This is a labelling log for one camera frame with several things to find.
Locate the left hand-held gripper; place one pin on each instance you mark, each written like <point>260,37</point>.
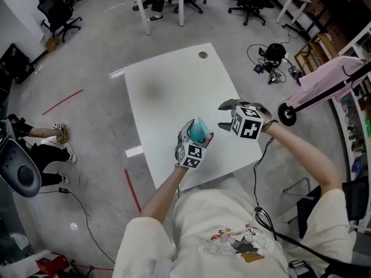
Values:
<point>192,155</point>

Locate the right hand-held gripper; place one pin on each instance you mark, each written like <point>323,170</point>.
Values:
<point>246,123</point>

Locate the teal plastic bottle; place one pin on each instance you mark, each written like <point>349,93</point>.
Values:
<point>195,132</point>

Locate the person's right forearm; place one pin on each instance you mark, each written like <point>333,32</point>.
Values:
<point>304,155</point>

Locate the person's left forearm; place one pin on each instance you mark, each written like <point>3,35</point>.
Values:
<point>162,190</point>

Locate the dark wrist band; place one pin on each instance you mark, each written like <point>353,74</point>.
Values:
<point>269,124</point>

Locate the small blue device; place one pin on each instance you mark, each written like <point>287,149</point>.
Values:
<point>257,68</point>

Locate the black cart wheel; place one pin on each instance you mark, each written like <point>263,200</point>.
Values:
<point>287,114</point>

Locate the small gray device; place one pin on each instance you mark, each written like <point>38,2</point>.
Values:
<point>292,71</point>

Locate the black round bag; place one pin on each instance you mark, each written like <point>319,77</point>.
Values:
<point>276,51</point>

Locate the person's cream printed t-shirt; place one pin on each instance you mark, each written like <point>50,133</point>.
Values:
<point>232,213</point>

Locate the black cart bar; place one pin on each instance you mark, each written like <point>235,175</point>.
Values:
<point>333,88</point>

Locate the white shelf with toys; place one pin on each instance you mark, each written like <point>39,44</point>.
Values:
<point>356,120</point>

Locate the small brown cardboard box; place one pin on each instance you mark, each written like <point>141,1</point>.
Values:
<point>52,43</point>

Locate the black folding stand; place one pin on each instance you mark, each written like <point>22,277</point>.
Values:
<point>84,269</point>

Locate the gray plastic chair seat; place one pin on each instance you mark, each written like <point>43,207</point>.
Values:
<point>20,169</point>

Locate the red tool case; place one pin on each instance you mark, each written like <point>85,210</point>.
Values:
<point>52,263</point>

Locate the black equipment case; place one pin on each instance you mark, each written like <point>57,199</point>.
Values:
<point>13,62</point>

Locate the white storage shelf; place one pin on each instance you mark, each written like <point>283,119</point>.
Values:
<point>17,265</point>

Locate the wooden frame crate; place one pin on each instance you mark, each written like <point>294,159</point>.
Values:
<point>316,48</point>

